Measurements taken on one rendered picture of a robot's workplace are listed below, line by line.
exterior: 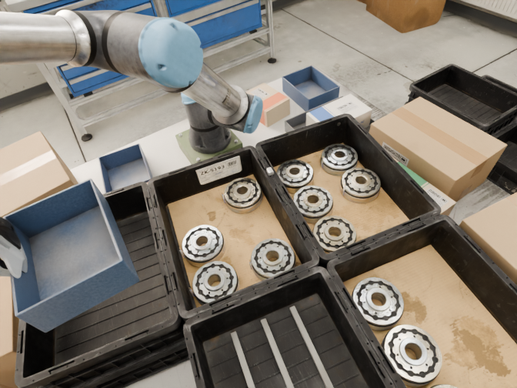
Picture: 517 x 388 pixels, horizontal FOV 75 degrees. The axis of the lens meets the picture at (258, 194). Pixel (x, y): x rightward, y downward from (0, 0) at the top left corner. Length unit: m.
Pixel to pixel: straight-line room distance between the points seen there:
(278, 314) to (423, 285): 0.32
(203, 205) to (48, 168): 0.48
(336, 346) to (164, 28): 0.68
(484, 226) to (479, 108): 1.13
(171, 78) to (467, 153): 0.81
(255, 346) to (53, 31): 0.68
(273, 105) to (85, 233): 0.87
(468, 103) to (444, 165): 0.95
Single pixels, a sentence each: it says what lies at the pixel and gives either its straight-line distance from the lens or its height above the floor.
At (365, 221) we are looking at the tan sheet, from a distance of 0.90.
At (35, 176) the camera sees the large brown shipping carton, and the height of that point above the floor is 0.90.
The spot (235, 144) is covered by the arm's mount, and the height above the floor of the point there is 0.76.
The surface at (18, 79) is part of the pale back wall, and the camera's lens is 3.55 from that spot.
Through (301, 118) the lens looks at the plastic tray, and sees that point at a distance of 1.34.
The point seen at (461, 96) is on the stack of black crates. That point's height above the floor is 0.49.
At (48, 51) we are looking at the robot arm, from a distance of 0.70.
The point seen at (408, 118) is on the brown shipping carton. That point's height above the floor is 0.86.
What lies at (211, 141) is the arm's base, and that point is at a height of 0.81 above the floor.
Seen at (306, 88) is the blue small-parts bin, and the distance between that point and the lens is 1.55.
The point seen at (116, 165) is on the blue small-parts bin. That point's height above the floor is 0.71.
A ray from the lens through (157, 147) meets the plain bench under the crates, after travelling 1.38.
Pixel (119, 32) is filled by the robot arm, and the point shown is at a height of 1.30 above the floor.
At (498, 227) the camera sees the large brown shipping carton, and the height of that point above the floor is 0.90.
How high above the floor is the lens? 1.56
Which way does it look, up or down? 50 degrees down
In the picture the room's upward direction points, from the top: 8 degrees counter-clockwise
